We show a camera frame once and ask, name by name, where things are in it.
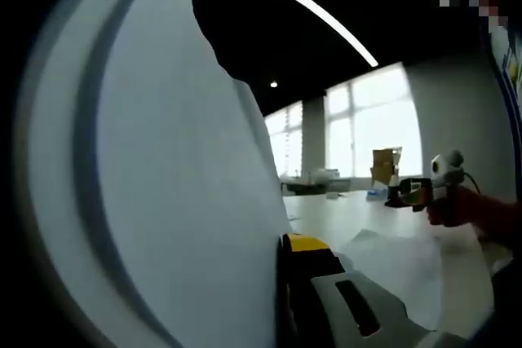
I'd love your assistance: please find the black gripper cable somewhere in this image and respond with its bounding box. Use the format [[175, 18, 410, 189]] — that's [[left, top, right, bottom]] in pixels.
[[462, 170, 483, 195]]

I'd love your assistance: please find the long curved ceiling light strip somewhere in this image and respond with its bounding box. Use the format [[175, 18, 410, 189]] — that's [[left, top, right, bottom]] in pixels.
[[192, 0, 379, 68]]

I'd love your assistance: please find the stack of white printing papers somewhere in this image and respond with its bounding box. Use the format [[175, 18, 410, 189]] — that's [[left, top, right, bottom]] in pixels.
[[15, 0, 295, 348]]

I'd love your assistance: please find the white table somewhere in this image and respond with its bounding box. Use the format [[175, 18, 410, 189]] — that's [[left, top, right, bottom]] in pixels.
[[283, 188, 495, 341]]

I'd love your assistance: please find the cardboard box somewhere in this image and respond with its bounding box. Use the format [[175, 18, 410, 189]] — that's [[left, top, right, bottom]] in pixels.
[[369, 146, 404, 187]]

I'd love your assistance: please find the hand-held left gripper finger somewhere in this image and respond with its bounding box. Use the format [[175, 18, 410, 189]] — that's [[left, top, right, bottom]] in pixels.
[[281, 232, 433, 348]]

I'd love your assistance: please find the person's right hand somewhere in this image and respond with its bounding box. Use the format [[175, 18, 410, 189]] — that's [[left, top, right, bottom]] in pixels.
[[425, 188, 486, 229]]

